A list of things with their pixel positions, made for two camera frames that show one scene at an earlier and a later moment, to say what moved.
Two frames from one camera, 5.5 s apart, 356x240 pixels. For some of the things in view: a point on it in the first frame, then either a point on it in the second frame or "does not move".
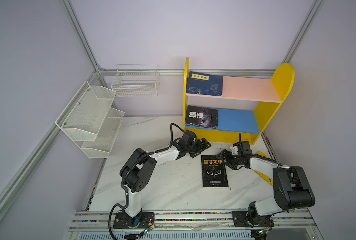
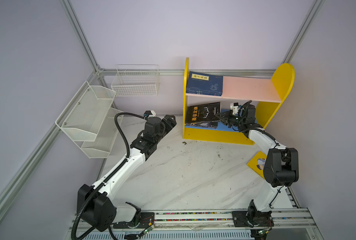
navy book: (207, 92) does not move
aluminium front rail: (87, 219) does not move
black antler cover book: (214, 172) → (203, 112)
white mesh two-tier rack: (89, 122) does not move
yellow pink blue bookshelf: (247, 104) does not move
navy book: (199, 83) does not move
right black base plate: (243, 219) does not move
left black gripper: (200, 147) → (171, 122)
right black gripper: (227, 159) → (227, 115)
